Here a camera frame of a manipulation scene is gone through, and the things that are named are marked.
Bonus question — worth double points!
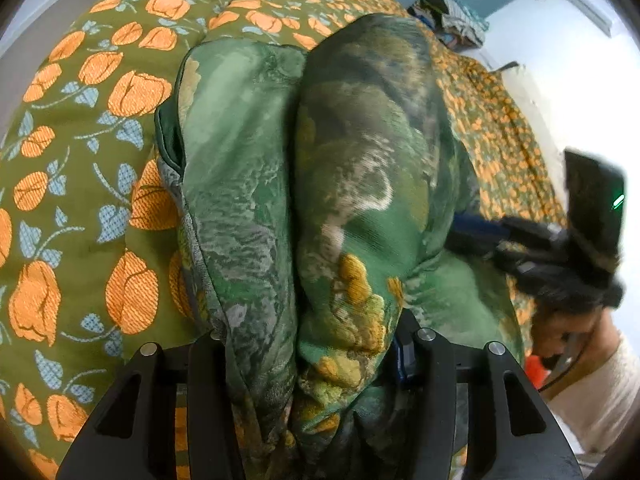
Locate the white sleeve forearm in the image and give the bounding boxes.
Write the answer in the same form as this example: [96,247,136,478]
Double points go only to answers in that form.
[548,339,639,453]

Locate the green landscape print garment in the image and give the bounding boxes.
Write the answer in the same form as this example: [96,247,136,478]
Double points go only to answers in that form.
[155,14,524,479]

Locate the person right hand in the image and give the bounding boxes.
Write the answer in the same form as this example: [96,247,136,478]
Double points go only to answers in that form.
[532,307,620,380]

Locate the green orange floral bedspread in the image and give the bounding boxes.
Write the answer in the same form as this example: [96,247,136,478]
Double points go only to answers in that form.
[1,0,566,479]

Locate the pile of clothes far corner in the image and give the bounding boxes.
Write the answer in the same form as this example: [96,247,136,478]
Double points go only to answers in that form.
[408,0,489,51]

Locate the black camera box green light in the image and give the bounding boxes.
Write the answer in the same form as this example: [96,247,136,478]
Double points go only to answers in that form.
[564,150,626,268]

